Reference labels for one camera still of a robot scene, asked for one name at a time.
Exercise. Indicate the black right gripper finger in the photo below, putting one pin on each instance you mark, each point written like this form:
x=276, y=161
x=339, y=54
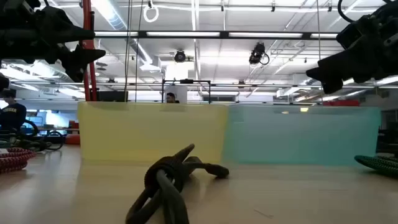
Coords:
x=345, y=68
x=332, y=85

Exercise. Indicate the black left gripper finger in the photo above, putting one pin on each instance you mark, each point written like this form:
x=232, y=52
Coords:
x=65, y=31
x=79, y=60

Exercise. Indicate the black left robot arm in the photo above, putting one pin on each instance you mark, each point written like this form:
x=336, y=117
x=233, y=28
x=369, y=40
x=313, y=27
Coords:
x=3, y=83

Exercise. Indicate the red box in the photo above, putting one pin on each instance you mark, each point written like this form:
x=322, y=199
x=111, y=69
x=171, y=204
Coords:
x=340, y=103

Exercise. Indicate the red desk lamp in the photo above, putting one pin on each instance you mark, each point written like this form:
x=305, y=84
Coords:
x=93, y=87

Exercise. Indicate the black monitor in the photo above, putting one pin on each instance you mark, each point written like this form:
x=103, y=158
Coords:
x=110, y=96

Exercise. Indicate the teal translucent plastic bin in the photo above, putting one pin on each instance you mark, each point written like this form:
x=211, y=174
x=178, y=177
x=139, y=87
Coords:
x=301, y=137

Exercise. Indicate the person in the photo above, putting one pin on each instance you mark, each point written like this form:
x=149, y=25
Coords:
x=170, y=98
x=12, y=115

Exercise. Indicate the yellow translucent plastic bin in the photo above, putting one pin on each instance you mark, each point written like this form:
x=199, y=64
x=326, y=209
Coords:
x=149, y=133

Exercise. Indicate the black overhead light bar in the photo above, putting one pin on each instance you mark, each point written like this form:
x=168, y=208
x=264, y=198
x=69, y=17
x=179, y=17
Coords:
x=224, y=34

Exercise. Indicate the silver ventilation duct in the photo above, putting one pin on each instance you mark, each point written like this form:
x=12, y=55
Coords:
x=46, y=73

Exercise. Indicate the black ceiling camera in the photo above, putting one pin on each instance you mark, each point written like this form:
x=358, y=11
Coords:
x=256, y=54
x=179, y=56

